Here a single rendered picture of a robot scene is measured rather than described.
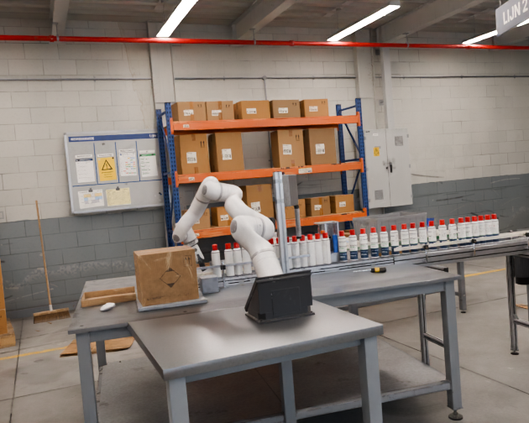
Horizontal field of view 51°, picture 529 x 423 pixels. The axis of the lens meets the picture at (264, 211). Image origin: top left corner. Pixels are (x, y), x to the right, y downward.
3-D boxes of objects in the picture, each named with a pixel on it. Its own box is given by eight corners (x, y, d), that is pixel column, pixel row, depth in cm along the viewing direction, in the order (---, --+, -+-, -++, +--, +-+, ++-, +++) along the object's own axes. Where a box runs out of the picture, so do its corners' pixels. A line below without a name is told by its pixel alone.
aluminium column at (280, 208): (288, 280, 340) (279, 171, 336) (290, 281, 336) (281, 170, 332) (281, 281, 339) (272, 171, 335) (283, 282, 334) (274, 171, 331)
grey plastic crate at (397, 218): (401, 232, 570) (400, 211, 568) (428, 235, 534) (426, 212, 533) (353, 240, 544) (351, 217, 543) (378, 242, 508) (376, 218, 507)
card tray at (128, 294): (134, 292, 342) (134, 285, 341) (136, 300, 316) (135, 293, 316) (84, 299, 334) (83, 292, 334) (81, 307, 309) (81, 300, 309)
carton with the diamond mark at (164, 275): (191, 291, 319) (186, 244, 318) (199, 298, 297) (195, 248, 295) (137, 299, 310) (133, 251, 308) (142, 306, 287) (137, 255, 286)
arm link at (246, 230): (280, 251, 266) (265, 212, 279) (248, 248, 255) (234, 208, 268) (267, 265, 273) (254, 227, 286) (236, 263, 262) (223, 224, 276)
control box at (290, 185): (298, 204, 348) (296, 174, 347) (290, 206, 332) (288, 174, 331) (283, 205, 352) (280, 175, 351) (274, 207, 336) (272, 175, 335)
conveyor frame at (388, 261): (386, 262, 376) (386, 255, 376) (395, 264, 365) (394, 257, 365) (138, 294, 335) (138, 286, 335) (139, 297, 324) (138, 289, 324)
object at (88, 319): (353, 252, 456) (353, 249, 455) (462, 279, 311) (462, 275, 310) (86, 284, 403) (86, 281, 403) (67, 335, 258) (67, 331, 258)
